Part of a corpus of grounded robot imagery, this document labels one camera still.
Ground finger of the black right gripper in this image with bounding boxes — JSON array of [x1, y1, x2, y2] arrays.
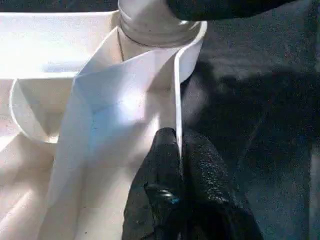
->
[[165, 0, 284, 23]]

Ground white plastic table leg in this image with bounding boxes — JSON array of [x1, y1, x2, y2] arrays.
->
[[116, 0, 204, 49]]

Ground black work mat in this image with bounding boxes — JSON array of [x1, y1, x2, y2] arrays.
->
[[178, 0, 320, 240]]

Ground white plastic table top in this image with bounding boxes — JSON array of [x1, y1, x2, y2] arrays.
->
[[0, 9, 209, 240]]

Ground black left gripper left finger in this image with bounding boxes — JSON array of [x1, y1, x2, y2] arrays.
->
[[120, 126, 186, 240]]

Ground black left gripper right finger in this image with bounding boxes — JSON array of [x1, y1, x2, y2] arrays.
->
[[181, 128, 265, 240]]

